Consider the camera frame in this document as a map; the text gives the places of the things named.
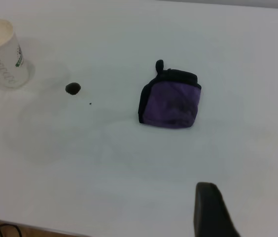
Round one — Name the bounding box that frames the white paper coffee cup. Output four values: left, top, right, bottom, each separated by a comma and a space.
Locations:
0, 17, 31, 92

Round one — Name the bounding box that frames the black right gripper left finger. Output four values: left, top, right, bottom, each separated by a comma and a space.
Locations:
193, 182, 241, 237

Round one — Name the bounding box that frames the dark brown coffee spill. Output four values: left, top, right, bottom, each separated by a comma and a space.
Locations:
65, 82, 81, 95

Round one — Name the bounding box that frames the purple cloth with black trim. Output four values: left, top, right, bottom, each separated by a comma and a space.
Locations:
138, 59, 202, 130

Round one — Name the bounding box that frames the black cable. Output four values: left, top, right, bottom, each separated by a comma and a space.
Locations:
0, 221, 23, 237

